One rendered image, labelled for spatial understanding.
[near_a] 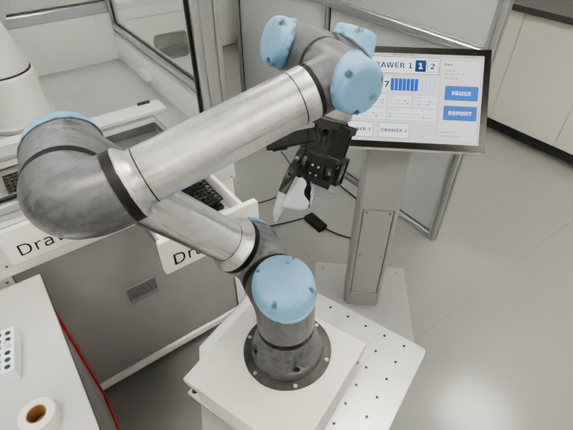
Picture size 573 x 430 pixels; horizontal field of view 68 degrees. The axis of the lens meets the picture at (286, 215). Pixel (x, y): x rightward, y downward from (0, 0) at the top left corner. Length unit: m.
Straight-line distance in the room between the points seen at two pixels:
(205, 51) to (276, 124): 0.72
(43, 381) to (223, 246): 0.54
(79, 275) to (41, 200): 0.91
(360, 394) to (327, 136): 0.56
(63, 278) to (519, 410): 1.72
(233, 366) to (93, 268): 0.67
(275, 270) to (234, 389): 0.27
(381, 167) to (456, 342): 0.93
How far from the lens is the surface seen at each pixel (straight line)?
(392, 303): 2.09
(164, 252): 1.09
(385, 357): 1.06
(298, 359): 0.88
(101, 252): 1.43
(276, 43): 0.66
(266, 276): 0.78
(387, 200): 1.60
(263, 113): 0.54
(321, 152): 0.77
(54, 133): 0.64
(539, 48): 3.38
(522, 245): 2.67
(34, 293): 1.32
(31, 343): 1.22
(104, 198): 0.52
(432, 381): 1.96
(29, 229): 1.28
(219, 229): 0.78
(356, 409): 0.99
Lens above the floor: 1.65
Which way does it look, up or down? 41 degrees down
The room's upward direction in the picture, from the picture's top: straight up
